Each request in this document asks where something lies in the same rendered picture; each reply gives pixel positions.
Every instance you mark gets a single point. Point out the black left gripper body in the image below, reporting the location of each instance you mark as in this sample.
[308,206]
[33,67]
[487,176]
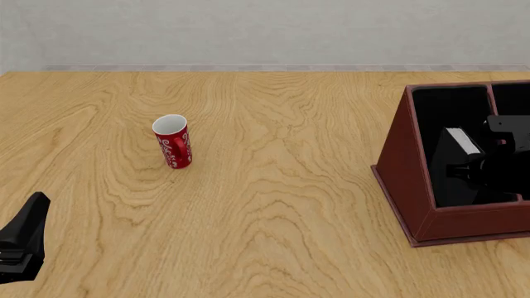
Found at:
[18,266]

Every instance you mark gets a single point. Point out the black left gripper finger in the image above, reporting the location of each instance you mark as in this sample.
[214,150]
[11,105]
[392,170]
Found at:
[30,221]

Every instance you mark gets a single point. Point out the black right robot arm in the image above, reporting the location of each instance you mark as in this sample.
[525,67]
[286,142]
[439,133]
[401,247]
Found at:
[507,167]

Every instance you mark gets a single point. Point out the red-brown desk caddy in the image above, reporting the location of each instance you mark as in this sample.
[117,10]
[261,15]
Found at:
[408,174]

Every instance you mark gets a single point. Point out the red mug with white pattern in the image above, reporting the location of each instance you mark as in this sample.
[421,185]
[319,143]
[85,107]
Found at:
[176,149]

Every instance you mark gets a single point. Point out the small flat black plate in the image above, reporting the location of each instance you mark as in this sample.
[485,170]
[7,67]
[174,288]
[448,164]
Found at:
[508,124]

